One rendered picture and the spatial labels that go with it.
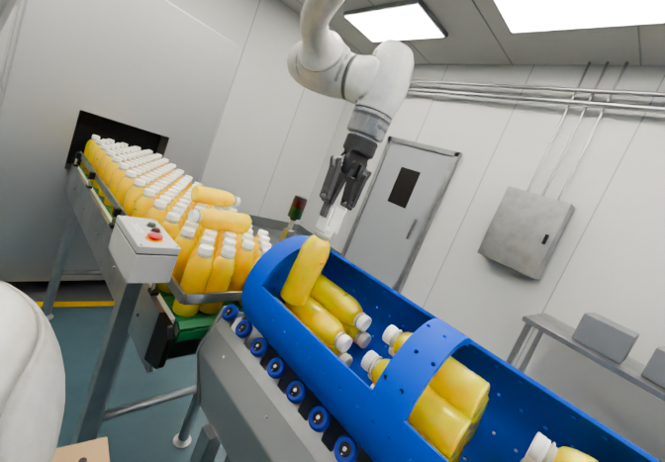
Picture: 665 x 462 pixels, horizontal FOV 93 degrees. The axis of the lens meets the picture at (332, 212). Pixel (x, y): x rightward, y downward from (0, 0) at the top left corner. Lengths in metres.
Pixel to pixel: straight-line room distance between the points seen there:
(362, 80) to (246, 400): 0.76
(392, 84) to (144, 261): 0.70
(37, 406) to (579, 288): 3.85
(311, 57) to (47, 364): 0.65
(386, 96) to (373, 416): 0.60
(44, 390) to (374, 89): 0.65
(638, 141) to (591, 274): 1.29
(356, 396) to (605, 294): 3.41
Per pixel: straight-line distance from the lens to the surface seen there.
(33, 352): 0.25
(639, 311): 3.86
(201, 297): 0.97
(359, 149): 0.70
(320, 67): 0.74
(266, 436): 0.83
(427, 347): 0.61
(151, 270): 0.91
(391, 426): 0.60
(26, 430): 0.26
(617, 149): 4.09
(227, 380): 0.92
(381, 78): 0.72
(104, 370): 1.16
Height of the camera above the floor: 1.43
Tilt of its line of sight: 8 degrees down
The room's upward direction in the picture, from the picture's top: 22 degrees clockwise
